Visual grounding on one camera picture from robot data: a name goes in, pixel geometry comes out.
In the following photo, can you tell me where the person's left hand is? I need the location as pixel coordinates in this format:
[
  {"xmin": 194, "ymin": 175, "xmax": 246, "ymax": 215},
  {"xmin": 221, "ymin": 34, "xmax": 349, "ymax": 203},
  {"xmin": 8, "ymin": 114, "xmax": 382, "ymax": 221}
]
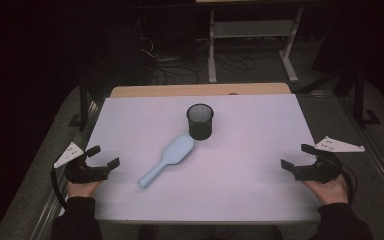
[{"xmin": 67, "ymin": 179, "xmax": 101, "ymax": 199}]

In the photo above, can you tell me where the person's right hand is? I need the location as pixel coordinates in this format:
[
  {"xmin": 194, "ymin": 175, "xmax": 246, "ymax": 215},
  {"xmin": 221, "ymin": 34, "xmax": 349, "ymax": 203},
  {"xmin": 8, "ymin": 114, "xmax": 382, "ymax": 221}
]
[{"xmin": 303, "ymin": 173, "xmax": 349, "ymax": 206}]

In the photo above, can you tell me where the light blue hairbrush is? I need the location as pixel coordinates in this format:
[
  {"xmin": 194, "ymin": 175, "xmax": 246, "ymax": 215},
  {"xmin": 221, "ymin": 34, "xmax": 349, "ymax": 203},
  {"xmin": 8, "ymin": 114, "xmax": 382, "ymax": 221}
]
[{"xmin": 138, "ymin": 133, "xmax": 195, "ymax": 190}]

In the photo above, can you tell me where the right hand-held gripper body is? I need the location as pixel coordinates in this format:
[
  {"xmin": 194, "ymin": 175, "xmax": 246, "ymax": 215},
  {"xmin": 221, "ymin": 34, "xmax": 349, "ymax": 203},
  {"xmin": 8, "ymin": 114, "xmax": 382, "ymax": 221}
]
[{"xmin": 294, "ymin": 135, "xmax": 366, "ymax": 184}]

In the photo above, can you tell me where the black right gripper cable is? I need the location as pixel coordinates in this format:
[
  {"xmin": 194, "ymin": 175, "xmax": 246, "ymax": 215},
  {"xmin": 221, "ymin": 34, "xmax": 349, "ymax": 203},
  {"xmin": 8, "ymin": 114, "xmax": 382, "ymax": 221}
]
[{"xmin": 341, "ymin": 163, "xmax": 359, "ymax": 204}]

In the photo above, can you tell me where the black metal stand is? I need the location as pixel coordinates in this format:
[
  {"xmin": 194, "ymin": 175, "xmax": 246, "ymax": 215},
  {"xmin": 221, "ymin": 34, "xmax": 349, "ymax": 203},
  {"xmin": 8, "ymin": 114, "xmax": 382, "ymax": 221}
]
[
  {"xmin": 352, "ymin": 64, "xmax": 383, "ymax": 129},
  {"xmin": 69, "ymin": 71, "xmax": 95, "ymax": 132}
]

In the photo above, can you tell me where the grey metal floor rail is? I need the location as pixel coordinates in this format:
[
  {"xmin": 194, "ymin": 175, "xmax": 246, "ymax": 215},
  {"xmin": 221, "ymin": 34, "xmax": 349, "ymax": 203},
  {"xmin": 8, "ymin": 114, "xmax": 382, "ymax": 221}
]
[
  {"xmin": 341, "ymin": 97, "xmax": 384, "ymax": 214},
  {"xmin": 29, "ymin": 99, "xmax": 104, "ymax": 240}
]

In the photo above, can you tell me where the tangle of black floor cables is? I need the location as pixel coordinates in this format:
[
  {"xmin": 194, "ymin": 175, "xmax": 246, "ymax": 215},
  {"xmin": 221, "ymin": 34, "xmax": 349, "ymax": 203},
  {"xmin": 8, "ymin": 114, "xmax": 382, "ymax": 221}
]
[{"xmin": 137, "ymin": 16, "xmax": 264, "ymax": 85}]

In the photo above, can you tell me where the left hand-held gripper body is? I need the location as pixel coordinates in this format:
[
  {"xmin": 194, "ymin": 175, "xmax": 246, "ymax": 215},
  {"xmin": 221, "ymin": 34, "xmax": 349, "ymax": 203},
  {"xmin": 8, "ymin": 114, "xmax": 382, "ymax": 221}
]
[{"xmin": 53, "ymin": 142, "xmax": 109, "ymax": 184}]

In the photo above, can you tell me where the white metal stand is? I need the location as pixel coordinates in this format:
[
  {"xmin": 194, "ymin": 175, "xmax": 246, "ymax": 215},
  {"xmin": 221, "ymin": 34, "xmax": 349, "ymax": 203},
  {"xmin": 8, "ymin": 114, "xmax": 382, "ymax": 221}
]
[{"xmin": 208, "ymin": 6, "xmax": 304, "ymax": 84}]

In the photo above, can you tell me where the wooden table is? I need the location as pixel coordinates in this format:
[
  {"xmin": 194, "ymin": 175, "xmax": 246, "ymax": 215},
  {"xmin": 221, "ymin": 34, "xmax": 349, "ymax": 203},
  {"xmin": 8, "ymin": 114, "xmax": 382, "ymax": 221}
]
[{"xmin": 109, "ymin": 82, "xmax": 292, "ymax": 99}]

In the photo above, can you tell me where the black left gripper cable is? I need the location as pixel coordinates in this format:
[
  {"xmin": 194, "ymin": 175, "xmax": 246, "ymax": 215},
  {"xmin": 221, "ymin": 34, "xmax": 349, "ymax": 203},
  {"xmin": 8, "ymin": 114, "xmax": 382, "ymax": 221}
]
[{"xmin": 49, "ymin": 166, "xmax": 68, "ymax": 209}]

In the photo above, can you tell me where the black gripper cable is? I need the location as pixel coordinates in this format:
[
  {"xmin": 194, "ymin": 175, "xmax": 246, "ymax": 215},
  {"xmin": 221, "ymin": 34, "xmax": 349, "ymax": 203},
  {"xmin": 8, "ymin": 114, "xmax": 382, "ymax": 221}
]
[
  {"xmin": 49, "ymin": 166, "xmax": 68, "ymax": 209},
  {"xmin": 341, "ymin": 163, "xmax": 359, "ymax": 204}
]

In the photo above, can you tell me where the black mesh pen cup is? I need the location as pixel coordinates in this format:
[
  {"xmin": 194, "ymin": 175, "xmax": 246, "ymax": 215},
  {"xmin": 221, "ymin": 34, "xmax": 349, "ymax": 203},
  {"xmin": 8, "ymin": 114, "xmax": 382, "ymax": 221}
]
[{"xmin": 186, "ymin": 103, "xmax": 215, "ymax": 141}]

